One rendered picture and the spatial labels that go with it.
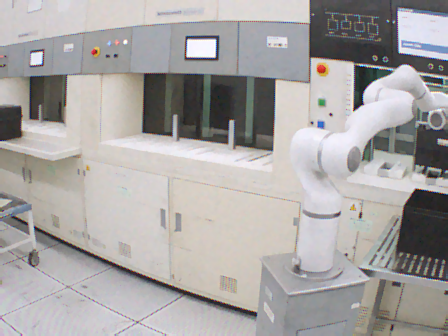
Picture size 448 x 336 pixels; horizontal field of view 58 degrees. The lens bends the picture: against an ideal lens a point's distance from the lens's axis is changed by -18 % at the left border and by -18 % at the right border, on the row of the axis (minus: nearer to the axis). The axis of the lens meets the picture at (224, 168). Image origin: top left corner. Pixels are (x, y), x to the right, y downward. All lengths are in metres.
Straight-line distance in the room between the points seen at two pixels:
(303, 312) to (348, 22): 1.25
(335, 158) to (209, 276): 1.48
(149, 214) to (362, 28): 1.57
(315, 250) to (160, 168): 1.39
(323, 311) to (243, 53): 1.31
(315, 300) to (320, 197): 0.30
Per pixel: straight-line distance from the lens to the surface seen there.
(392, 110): 1.52
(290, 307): 1.34
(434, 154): 2.20
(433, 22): 1.97
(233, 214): 2.37
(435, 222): 1.59
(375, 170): 2.25
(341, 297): 1.41
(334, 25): 2.06
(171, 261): 2.72
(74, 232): 3.31
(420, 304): 2.22
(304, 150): 1.33
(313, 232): 1.36
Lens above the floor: 1.38
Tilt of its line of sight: 14 degrees down
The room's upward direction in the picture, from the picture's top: 2 degrees clockwise
